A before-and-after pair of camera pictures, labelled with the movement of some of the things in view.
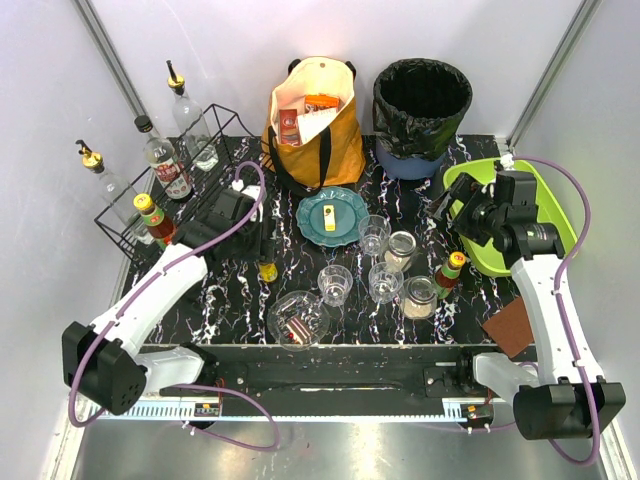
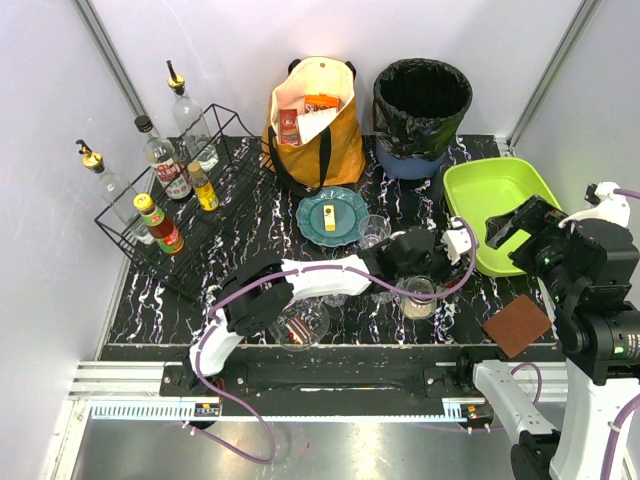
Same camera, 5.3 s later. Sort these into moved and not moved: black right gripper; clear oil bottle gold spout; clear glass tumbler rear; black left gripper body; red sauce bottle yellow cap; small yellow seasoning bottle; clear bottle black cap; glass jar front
Moved: black left gripper body; black right gripper; small yellow seasoning bottle
Not moved: clear bottle black cap; glass jar front; clear glass tumbler rear; red sauce bottle yellow cap; clear oil bottle gold spout
